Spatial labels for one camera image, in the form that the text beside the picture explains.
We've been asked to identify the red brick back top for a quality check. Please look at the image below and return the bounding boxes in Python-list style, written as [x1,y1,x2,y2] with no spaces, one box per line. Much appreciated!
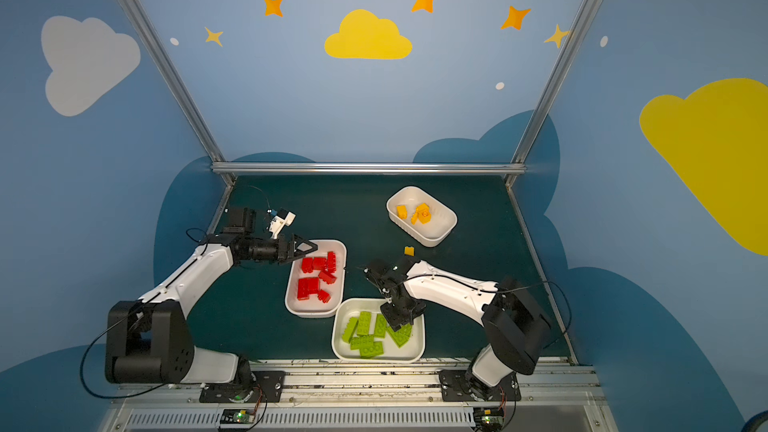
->
[312,257,327,271]

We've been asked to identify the green brick low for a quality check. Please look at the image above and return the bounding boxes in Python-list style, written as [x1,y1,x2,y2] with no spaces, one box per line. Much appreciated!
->
[386,324,412,348]
[373,314,388,338]

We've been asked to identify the red long brick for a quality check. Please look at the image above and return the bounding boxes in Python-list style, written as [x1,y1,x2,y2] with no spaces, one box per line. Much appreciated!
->
[325,251,337,275]

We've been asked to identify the red square brick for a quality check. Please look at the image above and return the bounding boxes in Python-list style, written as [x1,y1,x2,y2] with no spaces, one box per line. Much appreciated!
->
[318,271,337,285]

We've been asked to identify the red small brick low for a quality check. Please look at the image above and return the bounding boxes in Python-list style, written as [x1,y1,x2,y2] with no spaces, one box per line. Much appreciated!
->
[317,290,331,303]

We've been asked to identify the green brick upturned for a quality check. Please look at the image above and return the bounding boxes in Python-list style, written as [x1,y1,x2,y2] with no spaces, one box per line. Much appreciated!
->
[359,340,384,359]

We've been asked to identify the green studded brick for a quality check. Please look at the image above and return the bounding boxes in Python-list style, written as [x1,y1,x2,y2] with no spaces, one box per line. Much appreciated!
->
[349,336,371,350]

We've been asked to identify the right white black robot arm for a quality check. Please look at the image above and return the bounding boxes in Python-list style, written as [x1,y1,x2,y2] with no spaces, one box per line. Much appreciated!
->
[363,256,553,388]

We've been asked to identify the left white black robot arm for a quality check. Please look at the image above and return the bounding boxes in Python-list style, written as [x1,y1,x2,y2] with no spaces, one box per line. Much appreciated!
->
[105,208,318,390]

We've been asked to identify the white tray left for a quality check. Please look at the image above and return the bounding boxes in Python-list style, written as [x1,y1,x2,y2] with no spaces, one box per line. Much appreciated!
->
[284,239,347,318]

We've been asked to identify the white tray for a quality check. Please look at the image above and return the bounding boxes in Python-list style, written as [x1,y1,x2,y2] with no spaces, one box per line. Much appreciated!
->
[331,298,426,363]
[386,186,458,248]
[284,239,347,318]

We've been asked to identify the white tray front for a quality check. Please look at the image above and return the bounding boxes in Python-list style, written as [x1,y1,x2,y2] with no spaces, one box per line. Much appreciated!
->
[331,298,426,363]

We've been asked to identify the white tray back right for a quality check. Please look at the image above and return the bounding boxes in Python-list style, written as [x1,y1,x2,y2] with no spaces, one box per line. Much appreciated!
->
[386,186,458,248]

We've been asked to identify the yellow brick pair centre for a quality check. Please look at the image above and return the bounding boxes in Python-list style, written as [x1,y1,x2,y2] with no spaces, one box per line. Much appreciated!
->
[415,203,432,224]

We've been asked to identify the right controller board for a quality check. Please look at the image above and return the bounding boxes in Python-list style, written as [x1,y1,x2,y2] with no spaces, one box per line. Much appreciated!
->
[472,408,506,432]

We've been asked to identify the controller board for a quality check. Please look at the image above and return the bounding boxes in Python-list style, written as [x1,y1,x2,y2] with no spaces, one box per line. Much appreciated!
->
[217,408,256,431]
[472,408,506,432]

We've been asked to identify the left controller board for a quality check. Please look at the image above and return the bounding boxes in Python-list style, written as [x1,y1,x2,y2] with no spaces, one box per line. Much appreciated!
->
[217,408,256,431]

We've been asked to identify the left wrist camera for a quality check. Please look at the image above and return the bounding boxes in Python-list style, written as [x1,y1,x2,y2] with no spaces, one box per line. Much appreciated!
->
[268,208,296,239]

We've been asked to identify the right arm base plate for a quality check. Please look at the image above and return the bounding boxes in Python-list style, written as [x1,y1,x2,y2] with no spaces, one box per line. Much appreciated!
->
[438,369,521,402]

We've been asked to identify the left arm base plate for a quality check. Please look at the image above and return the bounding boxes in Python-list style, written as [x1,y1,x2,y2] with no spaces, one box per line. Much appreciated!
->
[199,370,286,404]

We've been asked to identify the aluminium front rail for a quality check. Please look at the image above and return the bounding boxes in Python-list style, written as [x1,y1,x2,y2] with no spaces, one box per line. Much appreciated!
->
[99,358,618,431]

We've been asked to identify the aluminium frame left post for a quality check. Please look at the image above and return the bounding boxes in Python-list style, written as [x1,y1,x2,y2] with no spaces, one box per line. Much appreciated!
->
[117,0,225,162]

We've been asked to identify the aluminium frame post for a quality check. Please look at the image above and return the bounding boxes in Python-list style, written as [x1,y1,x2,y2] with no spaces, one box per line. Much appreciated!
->
[117,0,225,162]
[509,0,603,176]

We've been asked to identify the aluminium frame right post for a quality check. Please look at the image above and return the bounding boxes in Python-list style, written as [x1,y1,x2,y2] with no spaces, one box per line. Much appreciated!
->
[509,0,603,176]

